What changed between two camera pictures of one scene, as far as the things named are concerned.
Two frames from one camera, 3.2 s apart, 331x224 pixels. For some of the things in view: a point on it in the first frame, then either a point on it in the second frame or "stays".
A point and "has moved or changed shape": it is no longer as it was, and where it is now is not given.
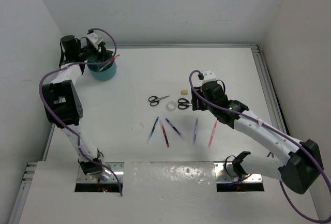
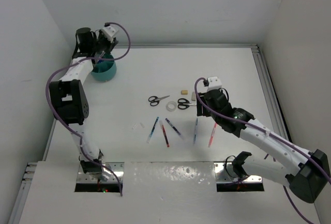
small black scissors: (155, 101) stays
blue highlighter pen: (195, 131) stays
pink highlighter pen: (214, 129) stays
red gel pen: (112, 60) has moved or changed shape
